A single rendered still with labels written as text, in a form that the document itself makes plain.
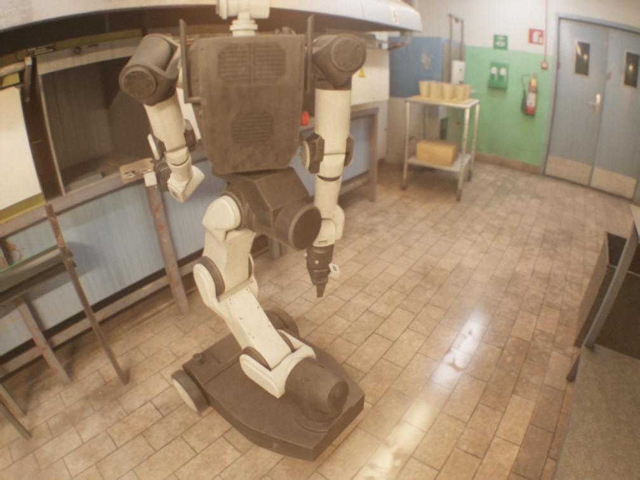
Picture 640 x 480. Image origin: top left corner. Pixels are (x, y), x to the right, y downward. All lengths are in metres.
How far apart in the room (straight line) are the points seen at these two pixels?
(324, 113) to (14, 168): 1.07
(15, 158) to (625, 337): 2.69
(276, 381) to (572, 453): 1.01
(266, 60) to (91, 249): 1.29
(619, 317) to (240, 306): 1.72
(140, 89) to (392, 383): 1.40
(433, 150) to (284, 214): 2.77
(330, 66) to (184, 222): 1.31
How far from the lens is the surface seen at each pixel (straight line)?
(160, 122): 0.92
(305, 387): 1.13
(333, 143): 0.90
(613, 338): 2.02
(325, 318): 1.87
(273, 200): 0.81
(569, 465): 1.29
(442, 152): 3.45
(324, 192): 0.98
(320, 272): 1.18
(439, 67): 4.05
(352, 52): 0.83
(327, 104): 0.88
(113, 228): 1.74
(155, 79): 0.79
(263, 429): 1.25
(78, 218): 1.68
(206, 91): 0.68
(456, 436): 1.47
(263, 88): 0.69
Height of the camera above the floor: 1.23
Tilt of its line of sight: 28 degrees down
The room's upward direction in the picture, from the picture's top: 2 degrees counter-clockwise
